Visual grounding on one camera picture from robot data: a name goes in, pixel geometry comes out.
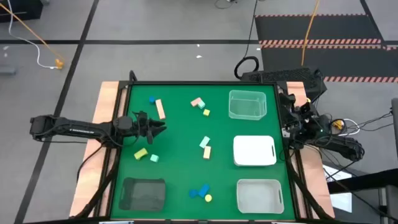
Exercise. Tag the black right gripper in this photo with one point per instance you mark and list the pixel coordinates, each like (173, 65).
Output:
(298, 119)

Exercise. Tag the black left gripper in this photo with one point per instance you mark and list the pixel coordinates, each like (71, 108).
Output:
(143, 115)

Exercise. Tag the long salmon rectangular block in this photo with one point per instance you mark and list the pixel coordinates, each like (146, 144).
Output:
(160, 109)

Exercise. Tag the small blue cylinder block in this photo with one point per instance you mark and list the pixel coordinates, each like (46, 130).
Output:
(151, 99)

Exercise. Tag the mint green rectangular block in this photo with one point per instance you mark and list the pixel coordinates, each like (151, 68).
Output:
(204, 142)

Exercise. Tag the yellow cube block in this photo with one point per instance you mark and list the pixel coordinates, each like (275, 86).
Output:
(206, 112)

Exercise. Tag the blue rectangular block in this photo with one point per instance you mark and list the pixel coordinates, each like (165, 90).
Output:
(204, 190)

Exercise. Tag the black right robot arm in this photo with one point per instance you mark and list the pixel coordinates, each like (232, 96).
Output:
(342, 146)

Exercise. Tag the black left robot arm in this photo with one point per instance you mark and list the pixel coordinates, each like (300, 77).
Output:
(81, 128)

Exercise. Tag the black computer tower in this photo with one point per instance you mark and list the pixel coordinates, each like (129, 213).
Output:
(280, 75)

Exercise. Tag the yellow arch block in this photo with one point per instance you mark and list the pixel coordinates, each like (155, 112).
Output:
(140, 153)

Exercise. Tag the mint green cube block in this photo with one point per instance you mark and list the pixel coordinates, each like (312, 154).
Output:
(201, 105)
(154, 158)

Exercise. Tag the clear plastic bin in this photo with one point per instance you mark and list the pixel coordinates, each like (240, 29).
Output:
(247, 104)

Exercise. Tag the salmon L-shaped block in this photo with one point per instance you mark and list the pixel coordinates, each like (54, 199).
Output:
(195, 101)

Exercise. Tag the green felt table mat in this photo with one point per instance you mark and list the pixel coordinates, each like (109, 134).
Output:
(180, 174)

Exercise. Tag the short salmon rectangular block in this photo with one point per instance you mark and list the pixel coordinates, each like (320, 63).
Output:
(207, 152)

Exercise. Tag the dark smoky plastic bin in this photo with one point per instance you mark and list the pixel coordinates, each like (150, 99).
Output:
(142, 194)

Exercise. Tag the yellow cylinder block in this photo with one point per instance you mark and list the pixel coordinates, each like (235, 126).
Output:
(208, 198)

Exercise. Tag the black striped floor mat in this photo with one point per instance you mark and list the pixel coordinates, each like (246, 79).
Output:
(342, 28)

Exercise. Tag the light grey plastic bin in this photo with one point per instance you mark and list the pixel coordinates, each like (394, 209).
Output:
(260, 196)

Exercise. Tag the black horizontal beam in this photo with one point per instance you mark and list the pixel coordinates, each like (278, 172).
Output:
(367, 180)

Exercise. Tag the white paper sheet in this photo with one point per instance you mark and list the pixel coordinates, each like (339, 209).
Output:
(342, 202)

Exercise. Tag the grey flat floor object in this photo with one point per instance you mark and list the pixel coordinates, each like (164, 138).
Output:
(7, 70)

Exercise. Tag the black cabinet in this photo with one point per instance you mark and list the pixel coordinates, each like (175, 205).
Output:
(21, 11)

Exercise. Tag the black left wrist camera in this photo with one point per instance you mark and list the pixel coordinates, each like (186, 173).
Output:
(142, 127)

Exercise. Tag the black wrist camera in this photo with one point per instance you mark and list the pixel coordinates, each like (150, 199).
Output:
(306, 109)
(142, 127)

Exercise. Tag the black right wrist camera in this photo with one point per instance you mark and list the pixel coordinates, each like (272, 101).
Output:
(306, 109)

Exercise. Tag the grey upright post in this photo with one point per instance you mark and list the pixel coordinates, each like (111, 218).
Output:
(395, 124)

